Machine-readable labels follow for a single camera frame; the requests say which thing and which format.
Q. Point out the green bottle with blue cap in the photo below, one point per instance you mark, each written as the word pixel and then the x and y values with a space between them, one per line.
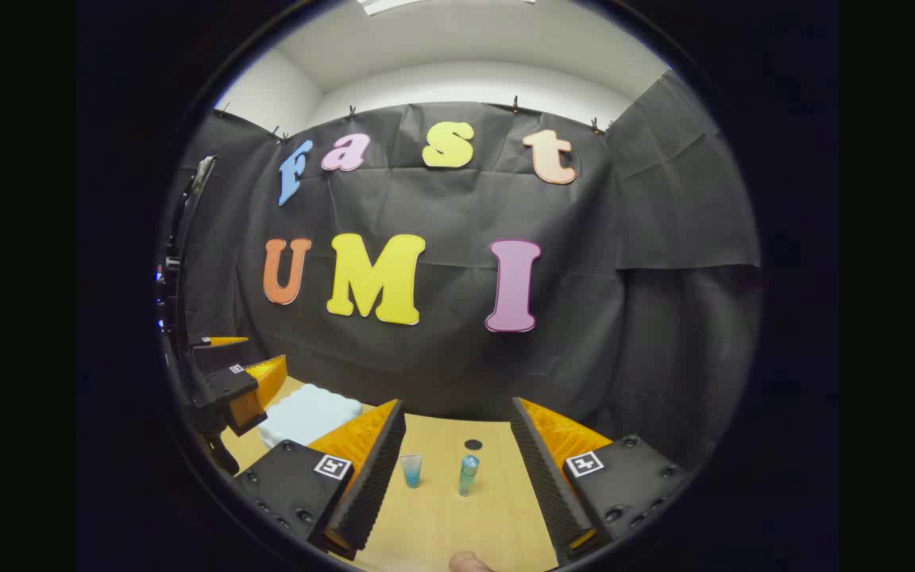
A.
pixel 468 477

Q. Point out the translucent blue skincare tube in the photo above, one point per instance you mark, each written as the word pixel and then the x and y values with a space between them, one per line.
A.
pixel 411 473

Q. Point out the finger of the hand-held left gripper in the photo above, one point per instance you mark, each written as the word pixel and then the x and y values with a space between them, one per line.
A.
pixel 227 393
pixel 211 353

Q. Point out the pale blue small suitcase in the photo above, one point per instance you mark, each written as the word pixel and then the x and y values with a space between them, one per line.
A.
pixel 306 413

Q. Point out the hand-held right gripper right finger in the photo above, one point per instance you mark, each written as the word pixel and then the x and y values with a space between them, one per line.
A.
pixel 545 477

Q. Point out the ceiling light panel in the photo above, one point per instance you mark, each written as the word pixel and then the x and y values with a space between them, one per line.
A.
pixel 394 4

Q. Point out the black backdrop cloth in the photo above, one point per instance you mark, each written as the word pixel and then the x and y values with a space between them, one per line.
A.
pixel 442 365

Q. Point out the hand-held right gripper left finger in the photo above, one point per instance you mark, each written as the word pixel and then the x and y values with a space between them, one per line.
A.
pixel 374 477

